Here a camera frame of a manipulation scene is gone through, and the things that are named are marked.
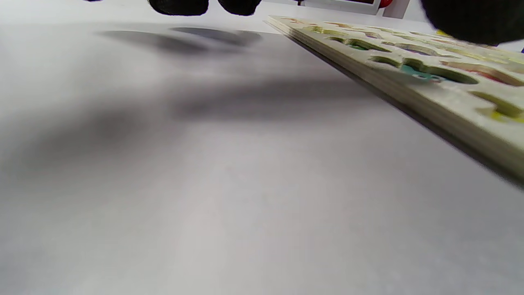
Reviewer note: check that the person's left hand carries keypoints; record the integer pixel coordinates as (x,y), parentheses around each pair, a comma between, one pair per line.
(470,20)

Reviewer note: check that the wooden math block puzzle board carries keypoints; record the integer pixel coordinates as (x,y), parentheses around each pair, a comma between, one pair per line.
(450,98)

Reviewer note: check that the glass door display cabinet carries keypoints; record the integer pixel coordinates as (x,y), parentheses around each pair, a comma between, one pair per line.
(393,10)

